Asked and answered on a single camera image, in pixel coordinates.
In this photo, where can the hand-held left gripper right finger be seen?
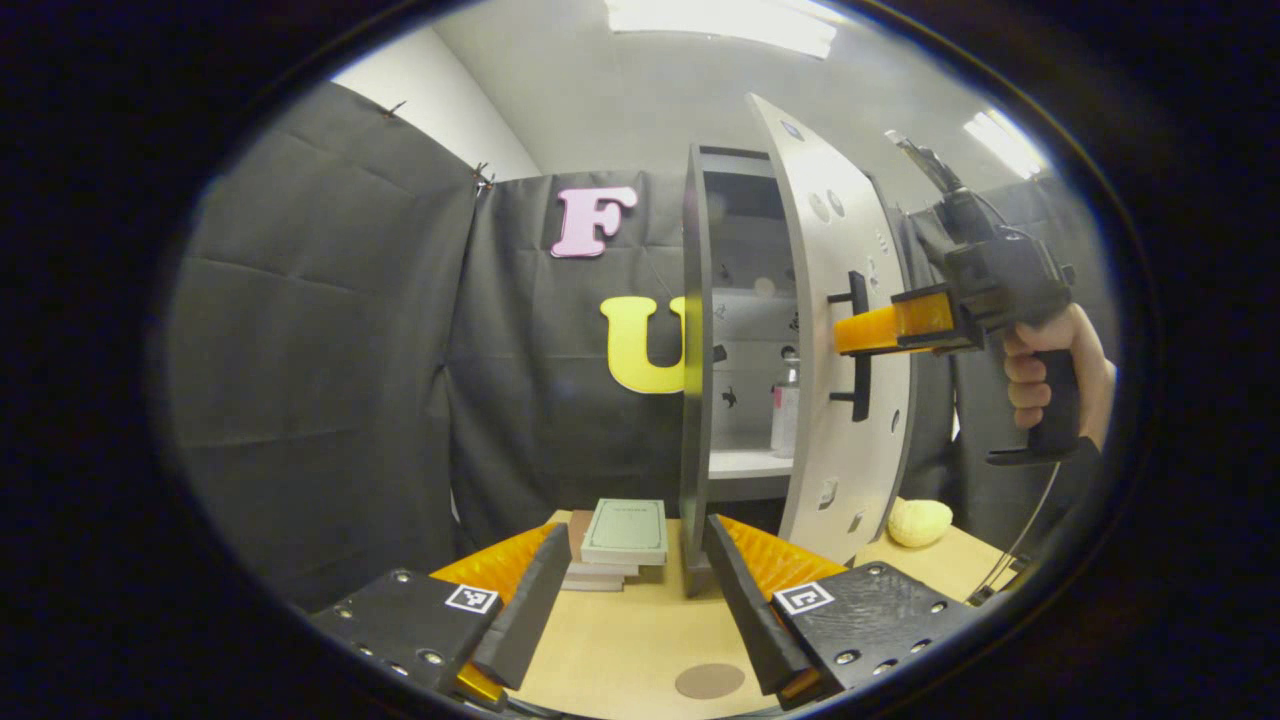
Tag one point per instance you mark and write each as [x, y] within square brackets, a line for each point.
[745, 610]

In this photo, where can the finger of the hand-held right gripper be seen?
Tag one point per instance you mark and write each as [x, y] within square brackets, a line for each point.
[880, 330]

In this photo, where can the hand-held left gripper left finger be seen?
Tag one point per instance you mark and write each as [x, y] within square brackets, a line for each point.
[525, 620]

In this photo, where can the round brown coaster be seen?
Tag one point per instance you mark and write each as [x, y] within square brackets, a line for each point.
[710, 681]

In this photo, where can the clear plastic bottle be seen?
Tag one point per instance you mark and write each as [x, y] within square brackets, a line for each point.
[785, 420]

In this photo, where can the dark grey cabinet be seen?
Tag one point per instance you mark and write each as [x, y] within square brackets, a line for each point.
[697, 400]

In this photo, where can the grey cover book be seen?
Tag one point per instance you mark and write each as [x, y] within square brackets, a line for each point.
[595, 584]

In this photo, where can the narrow ceiling light panel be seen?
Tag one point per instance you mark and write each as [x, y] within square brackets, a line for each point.
[1003, 143]

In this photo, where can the pale yellow textured ball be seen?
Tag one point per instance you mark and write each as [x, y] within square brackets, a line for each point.
[920, 522]

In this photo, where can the black backdrop cloth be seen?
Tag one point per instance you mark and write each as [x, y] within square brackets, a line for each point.
[320, 350]

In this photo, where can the large ceiling light panel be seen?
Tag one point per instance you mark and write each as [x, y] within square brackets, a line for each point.
[720, 25]

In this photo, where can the metal backdrop clip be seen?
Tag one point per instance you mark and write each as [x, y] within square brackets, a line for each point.
[396, 108]
[484, 178]

